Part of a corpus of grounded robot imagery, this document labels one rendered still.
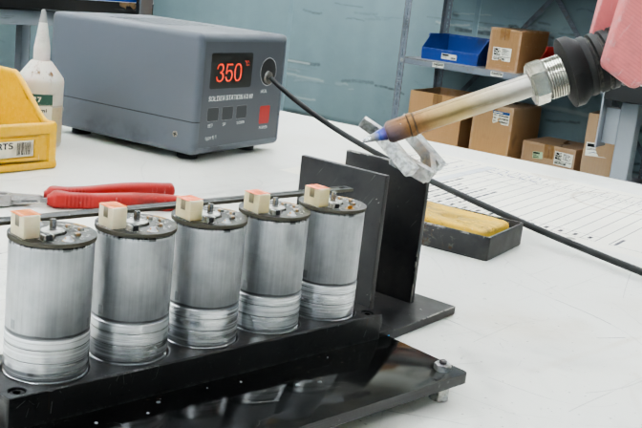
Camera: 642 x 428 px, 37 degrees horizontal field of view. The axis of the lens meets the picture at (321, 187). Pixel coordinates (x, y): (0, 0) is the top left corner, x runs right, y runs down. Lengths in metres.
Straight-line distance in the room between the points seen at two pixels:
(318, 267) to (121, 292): 0.08
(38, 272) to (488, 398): 0.17
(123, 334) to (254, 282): 0.05
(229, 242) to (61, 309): 0.06
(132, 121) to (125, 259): 0.46
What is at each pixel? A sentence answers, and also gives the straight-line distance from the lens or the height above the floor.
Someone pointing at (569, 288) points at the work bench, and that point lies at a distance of 0.52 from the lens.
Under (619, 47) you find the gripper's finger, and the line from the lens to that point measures 0.33.
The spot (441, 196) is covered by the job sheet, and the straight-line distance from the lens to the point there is 0.70.
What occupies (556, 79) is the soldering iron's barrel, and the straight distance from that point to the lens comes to 0.34.
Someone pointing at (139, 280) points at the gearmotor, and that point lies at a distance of 0.29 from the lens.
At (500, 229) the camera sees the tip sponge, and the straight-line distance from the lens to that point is 0.57.
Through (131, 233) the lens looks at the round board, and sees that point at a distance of 0.29.
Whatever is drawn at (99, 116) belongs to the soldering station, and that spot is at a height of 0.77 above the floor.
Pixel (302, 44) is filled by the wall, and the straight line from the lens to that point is 5.81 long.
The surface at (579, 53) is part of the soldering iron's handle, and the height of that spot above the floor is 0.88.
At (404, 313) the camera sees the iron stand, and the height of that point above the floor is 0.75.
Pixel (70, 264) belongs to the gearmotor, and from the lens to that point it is 0.28.
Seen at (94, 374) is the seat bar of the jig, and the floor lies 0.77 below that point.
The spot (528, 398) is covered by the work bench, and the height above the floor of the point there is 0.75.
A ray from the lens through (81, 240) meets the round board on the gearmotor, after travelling 0.28.
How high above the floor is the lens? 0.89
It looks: 12 degrees down
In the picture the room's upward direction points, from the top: 6 degrees clockwise
